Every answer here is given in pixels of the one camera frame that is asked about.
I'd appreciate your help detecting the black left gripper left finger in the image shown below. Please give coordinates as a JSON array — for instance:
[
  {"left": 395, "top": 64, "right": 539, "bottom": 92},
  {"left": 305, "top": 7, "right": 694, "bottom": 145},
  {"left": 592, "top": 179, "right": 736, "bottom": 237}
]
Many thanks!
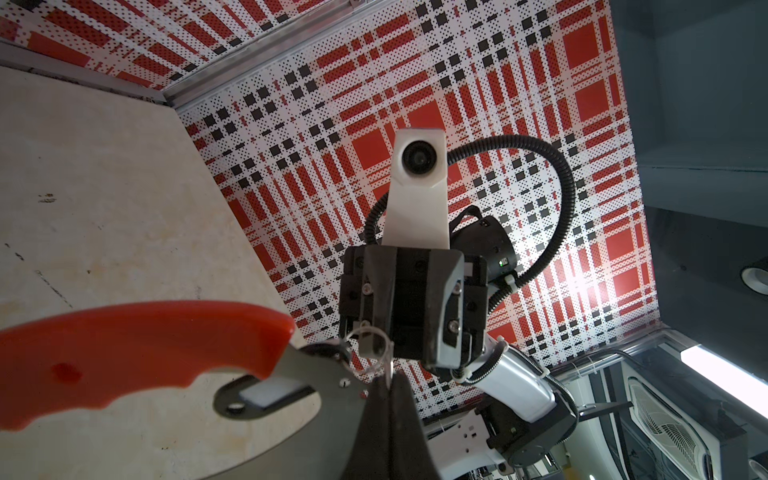
[{"left": 341, "top": 377, "right": 390, "bottom": 480}]

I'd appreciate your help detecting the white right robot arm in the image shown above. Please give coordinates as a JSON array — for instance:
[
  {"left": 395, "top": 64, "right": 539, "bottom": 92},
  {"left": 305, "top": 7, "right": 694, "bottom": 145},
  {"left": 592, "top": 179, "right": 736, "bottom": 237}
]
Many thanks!
[{"left": 339, "top": 206, "right": 579, "bottom": 479}]

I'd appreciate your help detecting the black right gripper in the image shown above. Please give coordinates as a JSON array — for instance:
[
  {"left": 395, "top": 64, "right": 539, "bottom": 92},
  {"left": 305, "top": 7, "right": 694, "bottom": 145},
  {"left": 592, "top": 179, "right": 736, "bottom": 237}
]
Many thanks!
[{"left": 338, "top": 206, "right": 517, "bottom": 369}]

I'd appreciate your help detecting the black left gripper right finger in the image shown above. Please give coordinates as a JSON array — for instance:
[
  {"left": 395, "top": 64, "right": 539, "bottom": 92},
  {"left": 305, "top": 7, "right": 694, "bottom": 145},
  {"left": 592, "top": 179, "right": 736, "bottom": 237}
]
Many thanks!
[{"left": 389, "top": 373, "right": 440, "bottom": 479}]

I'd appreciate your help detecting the fluorescent ceiling light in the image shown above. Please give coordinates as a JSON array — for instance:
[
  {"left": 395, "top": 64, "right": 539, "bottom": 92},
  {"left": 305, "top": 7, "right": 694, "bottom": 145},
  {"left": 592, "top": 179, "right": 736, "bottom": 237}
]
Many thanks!
[{"left": 680, "top": 345, "right": 768, "bottom": 418}]

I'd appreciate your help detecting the red-handled key organizer ring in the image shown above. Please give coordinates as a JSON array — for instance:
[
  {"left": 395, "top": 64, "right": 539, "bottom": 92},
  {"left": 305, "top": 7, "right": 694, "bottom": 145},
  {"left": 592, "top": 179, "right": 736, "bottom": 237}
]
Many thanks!
[{"left": 0, "top": 299, "right": 397, "bottom": 480}]

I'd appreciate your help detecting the white ceiling air vent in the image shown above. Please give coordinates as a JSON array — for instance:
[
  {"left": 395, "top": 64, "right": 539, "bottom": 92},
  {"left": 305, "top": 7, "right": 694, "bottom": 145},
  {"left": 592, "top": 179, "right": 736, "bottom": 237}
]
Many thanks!
[{"left": 625, "top": 376, "right": 715, "bottom": 479}]

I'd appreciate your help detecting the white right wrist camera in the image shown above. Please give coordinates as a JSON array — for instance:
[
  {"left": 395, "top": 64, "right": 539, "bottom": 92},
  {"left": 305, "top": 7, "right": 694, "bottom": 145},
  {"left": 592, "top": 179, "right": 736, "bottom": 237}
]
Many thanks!
[{"left": 382, "top": 128, "right": 449, "bottom": 249}]

